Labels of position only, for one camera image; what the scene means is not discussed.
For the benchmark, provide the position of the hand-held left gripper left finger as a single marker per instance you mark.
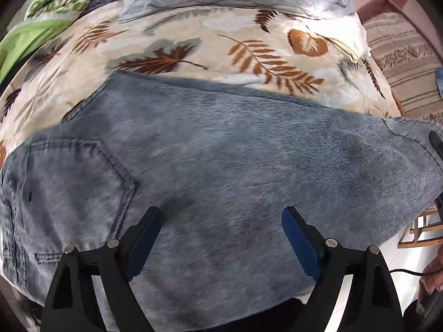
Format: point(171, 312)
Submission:
point(140, 245)

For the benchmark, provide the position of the leaf print blanket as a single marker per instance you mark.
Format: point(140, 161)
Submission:
point(221, 48)

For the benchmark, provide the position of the blue denim pants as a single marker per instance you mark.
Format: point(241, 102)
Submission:
point(221, 152)

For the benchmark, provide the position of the plain green cloth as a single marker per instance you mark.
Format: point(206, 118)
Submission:
point(24, 41)

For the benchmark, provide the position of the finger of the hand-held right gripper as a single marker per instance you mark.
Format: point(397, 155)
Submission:
point(436, 147)

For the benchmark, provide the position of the striped brown mattress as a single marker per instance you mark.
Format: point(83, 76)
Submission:
point(405, 62)

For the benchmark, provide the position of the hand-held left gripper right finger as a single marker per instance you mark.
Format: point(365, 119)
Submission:
point(300, 245)

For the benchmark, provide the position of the person's right hand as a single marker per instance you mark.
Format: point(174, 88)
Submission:
point(434, 276)

